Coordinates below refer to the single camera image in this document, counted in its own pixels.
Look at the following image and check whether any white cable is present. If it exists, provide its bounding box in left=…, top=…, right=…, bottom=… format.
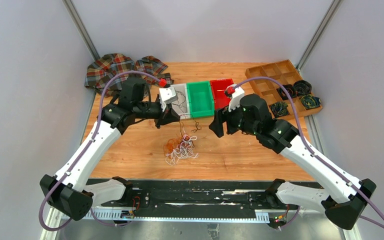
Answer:
left=164, top=134, right=200, bottom=167

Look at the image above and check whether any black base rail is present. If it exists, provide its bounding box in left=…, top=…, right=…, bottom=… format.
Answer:
left=103, top=180, right=298, bottom=219

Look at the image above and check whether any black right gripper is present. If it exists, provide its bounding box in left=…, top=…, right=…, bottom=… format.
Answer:
left=208, top=98, right=258, bottom=137

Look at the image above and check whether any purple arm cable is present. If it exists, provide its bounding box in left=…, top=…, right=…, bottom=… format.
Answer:
left=38, top=70, right=167, bottom=232
left=226, top=76, right=384, bottom=239

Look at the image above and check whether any orange cable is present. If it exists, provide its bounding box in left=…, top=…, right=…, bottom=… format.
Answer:
left=163, top=121, right=193, bottom=158

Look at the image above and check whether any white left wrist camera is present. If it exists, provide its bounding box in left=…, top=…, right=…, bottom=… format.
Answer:
left=159, top=86, right=178, bottom=111

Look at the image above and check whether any red plastic bin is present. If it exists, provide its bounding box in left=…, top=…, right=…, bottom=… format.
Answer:
left=209, top=78, right=234, bottom=110

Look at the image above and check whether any rolled dark sock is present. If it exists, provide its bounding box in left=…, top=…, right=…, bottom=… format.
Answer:
left=276, top=84, right=298, bottom=100
left=293, top=80, right=312, bottom=97
left=269, top=101, right=290, bottom=118
left=299, top=94, right=321, bottom=110

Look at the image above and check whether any plaid cloth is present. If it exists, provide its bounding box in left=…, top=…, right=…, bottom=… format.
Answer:
left=84, top=53, right=174, bottom=95

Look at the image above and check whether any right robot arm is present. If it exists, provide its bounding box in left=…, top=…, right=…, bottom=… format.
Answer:
left=209, top=94, right=377, bottom=230

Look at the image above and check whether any black cable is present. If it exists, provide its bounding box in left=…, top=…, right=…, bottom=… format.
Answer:
left=178, top=114, right=203, bottom=137
left=172, top=91, right=190, bottom=117

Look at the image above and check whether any green plastic bin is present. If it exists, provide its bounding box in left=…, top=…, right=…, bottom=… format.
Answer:
left=186, top=81, right=215, bottom=118

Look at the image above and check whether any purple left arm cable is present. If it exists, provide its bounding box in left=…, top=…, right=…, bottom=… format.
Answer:
left=38, top=70, right=167, bottom=232

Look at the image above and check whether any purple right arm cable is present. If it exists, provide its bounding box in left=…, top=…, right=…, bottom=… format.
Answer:
left=226, top=76, right=384, bottom=239

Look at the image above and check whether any wooden compartment tray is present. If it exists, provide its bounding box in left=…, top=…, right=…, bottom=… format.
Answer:
left=245, top=59, right=322, bottom=120

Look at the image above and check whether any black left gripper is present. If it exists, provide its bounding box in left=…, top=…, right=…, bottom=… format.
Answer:
left=134, top=101, right=181, bottom=129

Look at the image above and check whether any white plastic bin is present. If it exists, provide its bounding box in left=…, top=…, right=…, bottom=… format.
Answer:
left=171, top=83, right=192, bottom=120

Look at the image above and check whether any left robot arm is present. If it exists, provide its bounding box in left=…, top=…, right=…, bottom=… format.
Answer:
left=39, top=77, right=180, bottom=221

